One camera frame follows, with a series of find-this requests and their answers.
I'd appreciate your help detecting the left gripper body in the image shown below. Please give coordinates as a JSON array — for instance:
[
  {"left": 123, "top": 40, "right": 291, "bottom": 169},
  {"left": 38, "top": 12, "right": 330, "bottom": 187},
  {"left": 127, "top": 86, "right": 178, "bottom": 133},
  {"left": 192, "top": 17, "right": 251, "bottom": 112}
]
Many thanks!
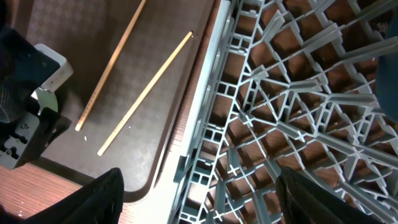
[{"left": 1, "top": 83, "right": 71, "bottom": 169}]

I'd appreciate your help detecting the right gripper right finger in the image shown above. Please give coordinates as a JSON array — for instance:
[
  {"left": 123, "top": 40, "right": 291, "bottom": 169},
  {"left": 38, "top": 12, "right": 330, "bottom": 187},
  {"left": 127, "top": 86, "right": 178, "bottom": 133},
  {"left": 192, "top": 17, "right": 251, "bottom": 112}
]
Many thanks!
[{"left": 275, "top": 167, "right": 379, "bottom": 224}]

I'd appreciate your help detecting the grey dishwasher rack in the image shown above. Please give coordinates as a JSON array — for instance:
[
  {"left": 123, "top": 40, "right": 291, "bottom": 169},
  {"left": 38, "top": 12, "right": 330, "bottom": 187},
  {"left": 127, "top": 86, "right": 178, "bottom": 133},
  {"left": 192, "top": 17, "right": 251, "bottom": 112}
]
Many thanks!
[{"left": 136, "top": 0, "right": 398, "bottom": 224}]

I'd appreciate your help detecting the dark brown serving tray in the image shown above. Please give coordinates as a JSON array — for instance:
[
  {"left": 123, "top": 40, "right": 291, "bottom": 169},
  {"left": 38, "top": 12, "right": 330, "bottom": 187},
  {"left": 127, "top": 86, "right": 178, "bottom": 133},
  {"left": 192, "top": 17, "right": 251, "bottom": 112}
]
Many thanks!
[{"left": 10, "top": 0, "right": 213, "bottom": 203}]

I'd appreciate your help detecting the wooden chopstick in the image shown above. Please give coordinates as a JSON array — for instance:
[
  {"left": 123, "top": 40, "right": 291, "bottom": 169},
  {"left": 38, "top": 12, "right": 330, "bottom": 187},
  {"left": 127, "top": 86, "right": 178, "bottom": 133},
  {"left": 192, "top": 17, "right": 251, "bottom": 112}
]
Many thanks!
[
  {"left": 75, "top": 0, "right": 147, "bottom": 131},
  {"left": 97, "top": 30, "right": 193, "bottom": 156}
]

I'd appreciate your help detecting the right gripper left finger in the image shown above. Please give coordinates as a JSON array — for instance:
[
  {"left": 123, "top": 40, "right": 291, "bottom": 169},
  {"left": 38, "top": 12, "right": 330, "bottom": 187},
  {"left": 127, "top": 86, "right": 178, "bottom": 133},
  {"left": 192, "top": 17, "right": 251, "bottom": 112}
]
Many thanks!
[{"left": 24, "top": 168, "right": 124, "bottom": 224}]

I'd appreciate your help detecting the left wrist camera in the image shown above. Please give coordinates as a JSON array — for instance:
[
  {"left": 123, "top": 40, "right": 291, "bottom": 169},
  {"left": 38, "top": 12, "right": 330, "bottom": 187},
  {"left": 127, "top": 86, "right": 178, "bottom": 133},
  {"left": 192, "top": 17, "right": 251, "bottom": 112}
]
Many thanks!
[{"left": 1, "top": 26, "right": 73, "bottom": 92}]

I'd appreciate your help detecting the dark blue plate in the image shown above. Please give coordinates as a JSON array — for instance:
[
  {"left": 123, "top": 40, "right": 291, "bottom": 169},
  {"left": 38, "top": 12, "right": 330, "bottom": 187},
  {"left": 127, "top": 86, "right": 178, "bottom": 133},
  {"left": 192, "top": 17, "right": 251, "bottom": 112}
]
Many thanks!
[{"left": 374, "top": 18, "right": 398, "bottom": 124}]

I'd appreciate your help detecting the left wooden chopstick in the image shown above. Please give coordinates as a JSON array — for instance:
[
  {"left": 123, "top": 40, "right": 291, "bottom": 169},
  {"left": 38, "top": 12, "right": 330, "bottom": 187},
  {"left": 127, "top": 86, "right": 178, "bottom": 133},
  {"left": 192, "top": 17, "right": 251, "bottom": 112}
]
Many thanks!
[{"left": 75, "top": 0, "right": 147, "bottom": 131}]

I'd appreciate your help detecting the right wooden chopstick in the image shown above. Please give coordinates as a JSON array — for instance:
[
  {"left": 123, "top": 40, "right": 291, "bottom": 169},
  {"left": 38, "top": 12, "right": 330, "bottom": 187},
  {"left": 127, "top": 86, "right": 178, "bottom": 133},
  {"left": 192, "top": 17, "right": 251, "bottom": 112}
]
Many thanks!
[{"left": 97, "top": 30, "right": 193, "bottom": 156}]

